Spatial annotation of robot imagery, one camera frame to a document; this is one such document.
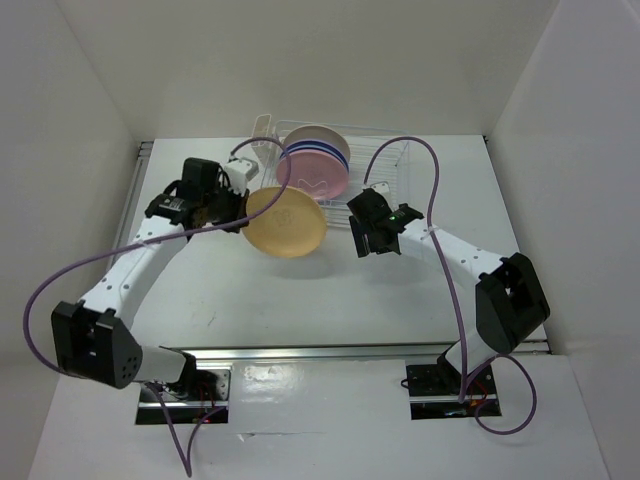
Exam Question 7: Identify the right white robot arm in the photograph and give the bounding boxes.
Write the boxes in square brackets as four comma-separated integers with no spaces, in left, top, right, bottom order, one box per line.
[348,188,550,393]

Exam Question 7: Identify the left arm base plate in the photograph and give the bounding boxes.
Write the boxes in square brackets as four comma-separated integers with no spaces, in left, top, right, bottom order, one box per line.
[135,365,232,426]

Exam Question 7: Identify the white wire dish rack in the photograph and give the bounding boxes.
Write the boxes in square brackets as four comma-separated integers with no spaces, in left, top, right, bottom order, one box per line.
[261,120,410,229]

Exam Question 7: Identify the cream plate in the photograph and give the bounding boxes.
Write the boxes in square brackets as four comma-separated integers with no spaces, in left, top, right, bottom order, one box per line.
[284,124,351,157]

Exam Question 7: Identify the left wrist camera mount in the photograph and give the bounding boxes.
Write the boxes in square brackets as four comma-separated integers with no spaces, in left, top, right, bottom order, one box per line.
[223,157,259,195]

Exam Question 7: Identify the blue plate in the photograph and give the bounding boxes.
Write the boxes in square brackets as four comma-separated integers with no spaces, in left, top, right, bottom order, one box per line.
[287,142,349,170]

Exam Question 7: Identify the orange plate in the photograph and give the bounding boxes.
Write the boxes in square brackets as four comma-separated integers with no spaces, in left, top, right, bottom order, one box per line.
[242,187,328,258]

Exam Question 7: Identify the purple plate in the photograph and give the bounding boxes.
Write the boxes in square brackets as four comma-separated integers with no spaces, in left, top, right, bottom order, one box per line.
[286,139,347,160]

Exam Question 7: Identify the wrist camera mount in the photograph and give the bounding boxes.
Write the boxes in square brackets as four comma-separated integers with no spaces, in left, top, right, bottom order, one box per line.
[369,181,391,202]
[223,157,259,195]

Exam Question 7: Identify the pink plate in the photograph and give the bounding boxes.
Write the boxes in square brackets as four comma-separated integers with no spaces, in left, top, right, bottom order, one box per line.
[288,149,349,200]

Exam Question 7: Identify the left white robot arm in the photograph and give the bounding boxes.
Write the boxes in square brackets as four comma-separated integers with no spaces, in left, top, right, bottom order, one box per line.
[51,158,259,399]

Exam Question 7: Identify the white cutlery holder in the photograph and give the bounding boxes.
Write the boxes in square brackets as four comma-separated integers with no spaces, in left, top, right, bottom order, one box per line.
[251,114,275,167]

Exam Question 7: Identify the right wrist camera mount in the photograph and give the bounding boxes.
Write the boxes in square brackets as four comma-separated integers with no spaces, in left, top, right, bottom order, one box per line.
[369,181,391,202]

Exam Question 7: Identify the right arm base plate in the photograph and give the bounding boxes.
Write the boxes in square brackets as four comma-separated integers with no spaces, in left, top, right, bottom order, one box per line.
[400,364,501,420]

